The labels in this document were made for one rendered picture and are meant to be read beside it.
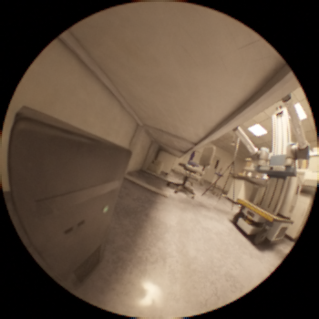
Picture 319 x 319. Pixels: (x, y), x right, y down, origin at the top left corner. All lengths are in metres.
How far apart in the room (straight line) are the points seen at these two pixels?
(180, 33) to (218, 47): 0.11
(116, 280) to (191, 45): 0.74
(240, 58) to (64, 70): 0.69
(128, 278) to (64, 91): 0.83
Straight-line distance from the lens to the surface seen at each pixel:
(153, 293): 0.44
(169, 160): 3.19
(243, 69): 0.38
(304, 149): 1.29
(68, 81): 0.64
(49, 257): 0.15
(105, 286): 0.41
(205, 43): 0.35
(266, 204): 1.58
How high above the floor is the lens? 0.41
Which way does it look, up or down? 1 degrees down
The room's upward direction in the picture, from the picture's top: 22 degrees clockwise
